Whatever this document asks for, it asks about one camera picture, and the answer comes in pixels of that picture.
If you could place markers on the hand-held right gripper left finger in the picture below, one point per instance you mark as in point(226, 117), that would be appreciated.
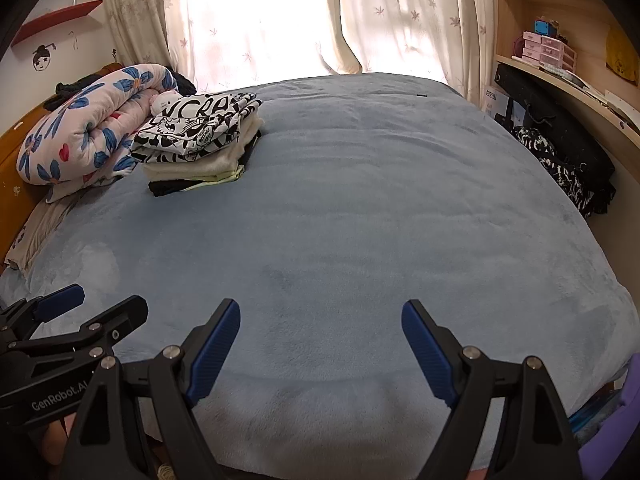
point(215, 355)

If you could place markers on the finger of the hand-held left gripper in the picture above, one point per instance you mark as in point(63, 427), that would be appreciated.
point(60, 299)
point(122, 317)

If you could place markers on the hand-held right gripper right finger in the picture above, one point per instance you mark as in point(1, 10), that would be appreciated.
point(425, 350)

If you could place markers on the black white printed hoodie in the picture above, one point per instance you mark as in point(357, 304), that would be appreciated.
point(195, 125)

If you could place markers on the beige pillow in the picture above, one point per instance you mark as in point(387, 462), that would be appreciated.
point(37, 232)

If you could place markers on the black folded garment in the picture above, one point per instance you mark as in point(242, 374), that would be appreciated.
point(167, 189)

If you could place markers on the light blue bed blanket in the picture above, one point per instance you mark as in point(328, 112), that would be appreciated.
point(350, 235)

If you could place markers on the light green folded garment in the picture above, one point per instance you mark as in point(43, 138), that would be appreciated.
point(220, 180)

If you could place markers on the cream folded garment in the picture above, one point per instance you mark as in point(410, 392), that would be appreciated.
point(200, 167)

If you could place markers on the floral quilt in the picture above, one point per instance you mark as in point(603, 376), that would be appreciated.
point(85, 125)

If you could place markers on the blue plastic tub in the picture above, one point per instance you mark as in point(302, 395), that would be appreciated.
point(595, 410)

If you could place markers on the purple garment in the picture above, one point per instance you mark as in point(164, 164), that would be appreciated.
point(615, 440)

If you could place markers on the white plush toy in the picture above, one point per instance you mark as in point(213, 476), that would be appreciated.
point(161, 104)

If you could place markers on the black white patterned garment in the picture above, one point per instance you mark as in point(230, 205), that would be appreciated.
point(547, 157)

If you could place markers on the white cardboard box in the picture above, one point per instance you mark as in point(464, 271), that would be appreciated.
point(492, 102)

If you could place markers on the stack of papers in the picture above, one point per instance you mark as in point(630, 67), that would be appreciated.
point(600, 95)

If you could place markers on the flower print curtain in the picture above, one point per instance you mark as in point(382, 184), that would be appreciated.
point(410, 20)
point(225, 20)

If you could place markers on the pink drawer organizer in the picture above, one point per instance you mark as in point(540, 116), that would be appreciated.
point(547, 50)

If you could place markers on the blue box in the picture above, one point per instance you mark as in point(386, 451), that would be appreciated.
point(545, 29)

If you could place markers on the wooden shelf unit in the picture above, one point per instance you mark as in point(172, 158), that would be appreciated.
point(550, 0)

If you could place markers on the face wall sticker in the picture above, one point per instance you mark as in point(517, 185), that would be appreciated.
point(43, 57)

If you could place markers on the red wall shelf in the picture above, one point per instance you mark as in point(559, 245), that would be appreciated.
point(55, 22)

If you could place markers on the yellow wall hanging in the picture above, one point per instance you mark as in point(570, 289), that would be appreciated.
point(622, 55)

